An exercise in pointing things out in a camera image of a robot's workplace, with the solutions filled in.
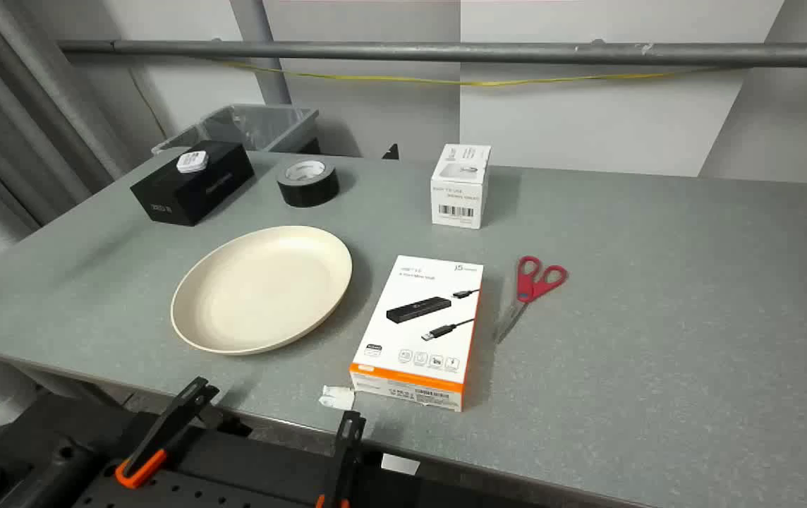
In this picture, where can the red handled scissors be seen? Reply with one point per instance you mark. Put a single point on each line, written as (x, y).
(535, 281)

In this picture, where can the black orange clamp right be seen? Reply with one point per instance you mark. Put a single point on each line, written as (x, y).
(342, 462)

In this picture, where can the black roll of tape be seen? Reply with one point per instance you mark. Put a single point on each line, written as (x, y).
(308, 181)

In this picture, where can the black orange clamp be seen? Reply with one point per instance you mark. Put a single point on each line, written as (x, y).
(342, 462)
(153, 449)

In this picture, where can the small white carton box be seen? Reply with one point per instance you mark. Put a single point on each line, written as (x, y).
(459, 185)

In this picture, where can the black orange clamp left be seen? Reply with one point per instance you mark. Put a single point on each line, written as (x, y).
(153, 449)

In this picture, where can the grey metal rail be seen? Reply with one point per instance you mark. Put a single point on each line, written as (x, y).
(686, 56)

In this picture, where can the small white case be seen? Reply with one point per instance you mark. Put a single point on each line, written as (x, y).
(192, 161)

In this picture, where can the cream round plate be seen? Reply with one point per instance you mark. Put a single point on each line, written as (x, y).
(260, 293)

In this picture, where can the grey plastic bin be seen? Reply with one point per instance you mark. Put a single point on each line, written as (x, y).
(260, 129)

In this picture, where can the black rectangular box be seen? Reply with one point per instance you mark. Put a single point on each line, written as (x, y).
(187, 198)

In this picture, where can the white and orange product box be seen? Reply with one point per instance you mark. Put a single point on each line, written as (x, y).
(422, 331)

